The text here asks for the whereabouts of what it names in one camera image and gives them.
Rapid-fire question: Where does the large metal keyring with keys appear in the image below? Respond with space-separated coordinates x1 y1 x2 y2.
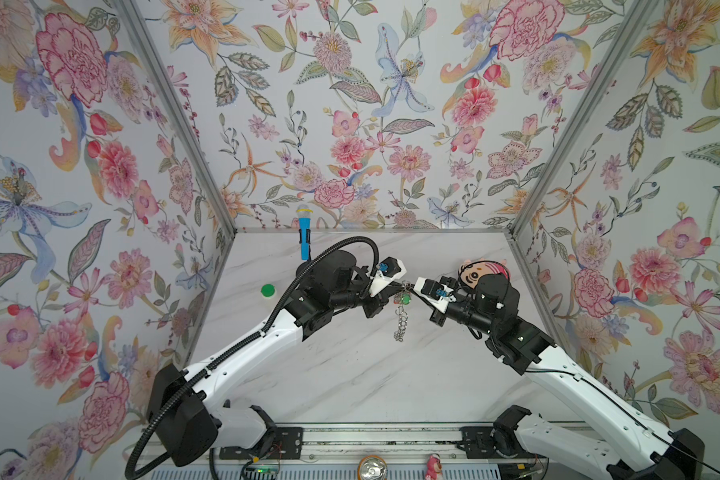
393 282 411 342

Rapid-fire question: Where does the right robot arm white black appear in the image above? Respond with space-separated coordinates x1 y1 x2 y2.
414 274 705 479

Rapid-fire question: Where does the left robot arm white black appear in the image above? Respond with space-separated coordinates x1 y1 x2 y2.
149 249 406 467

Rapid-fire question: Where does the white bottle green cap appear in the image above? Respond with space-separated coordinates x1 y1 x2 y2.
260 284 277 299

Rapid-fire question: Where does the blue toy microphone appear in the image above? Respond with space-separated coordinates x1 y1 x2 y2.
297 204 312 261

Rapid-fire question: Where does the small pink figurine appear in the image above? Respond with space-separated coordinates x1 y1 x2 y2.
424 454 444 480

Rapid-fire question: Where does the shiny round metal object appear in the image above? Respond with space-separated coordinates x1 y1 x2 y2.
356 455 388 480

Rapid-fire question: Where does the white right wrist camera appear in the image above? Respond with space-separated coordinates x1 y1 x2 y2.
413 277 456 308

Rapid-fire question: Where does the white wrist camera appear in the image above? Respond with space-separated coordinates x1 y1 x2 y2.
368 257 407 297
413 277 456 308

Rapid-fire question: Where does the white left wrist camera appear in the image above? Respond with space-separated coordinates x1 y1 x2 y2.
368 257 407 297

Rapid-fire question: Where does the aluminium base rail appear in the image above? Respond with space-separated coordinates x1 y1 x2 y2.
122 422 637 466

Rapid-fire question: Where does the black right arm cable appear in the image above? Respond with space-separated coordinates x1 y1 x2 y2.
524 365 720 480

